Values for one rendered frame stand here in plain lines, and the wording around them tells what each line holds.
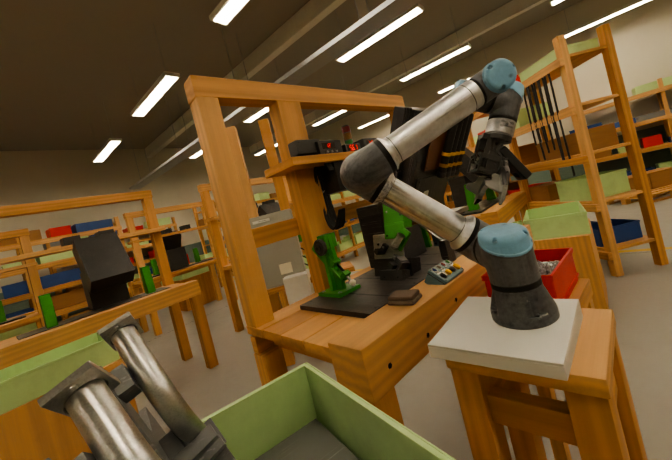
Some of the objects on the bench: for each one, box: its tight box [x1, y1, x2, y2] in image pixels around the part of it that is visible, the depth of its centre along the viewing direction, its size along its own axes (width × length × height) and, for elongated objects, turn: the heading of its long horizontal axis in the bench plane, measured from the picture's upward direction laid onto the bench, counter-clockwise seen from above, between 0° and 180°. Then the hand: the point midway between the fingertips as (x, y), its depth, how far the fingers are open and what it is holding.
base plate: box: [300, 241, 462, 319], centre depth 157 cm, size 42×110×2 cm, turn 41°
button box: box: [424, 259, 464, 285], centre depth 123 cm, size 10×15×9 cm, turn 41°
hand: (488, 205), depth 90 cm, fingers open, 14 cm apart
